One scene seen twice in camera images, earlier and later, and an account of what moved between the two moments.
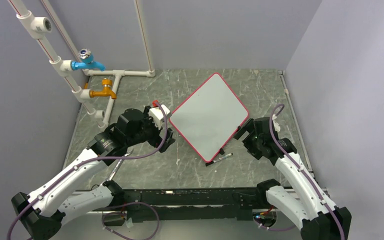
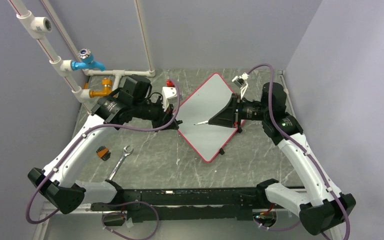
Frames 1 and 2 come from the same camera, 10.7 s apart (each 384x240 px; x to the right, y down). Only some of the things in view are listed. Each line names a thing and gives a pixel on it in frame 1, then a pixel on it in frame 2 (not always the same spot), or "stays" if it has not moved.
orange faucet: x=106 y=83 stays
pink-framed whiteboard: x=210 y=116 stays
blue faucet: x=87 y=62 stays
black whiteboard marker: x=217 y=160 to x=202 y=122
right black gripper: x=250 y=127 to x=227 y=116
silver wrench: x=118 y=166 stays
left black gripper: x=157 y=140 to x=164 y=117
